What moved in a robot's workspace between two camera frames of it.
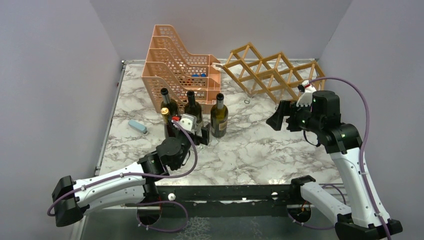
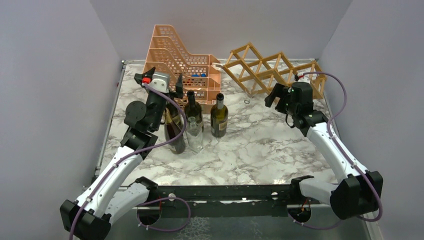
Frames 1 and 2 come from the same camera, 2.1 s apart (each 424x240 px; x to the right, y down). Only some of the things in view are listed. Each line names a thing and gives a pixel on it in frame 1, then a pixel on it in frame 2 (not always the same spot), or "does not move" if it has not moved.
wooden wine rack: x=275 y=75 does not move
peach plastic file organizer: x=168 y=66 does not move
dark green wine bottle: x=192 y=107 does not move
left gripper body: x=183 y=138 to x=171 y=93
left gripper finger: x=204 y=139 to x=179 y=87
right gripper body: x=300 y=118 to x=285 y=105
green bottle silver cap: x=219 y=117 does not move
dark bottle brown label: x=167 y=102 does not move
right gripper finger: x=283 y=110 to x=269 y=101
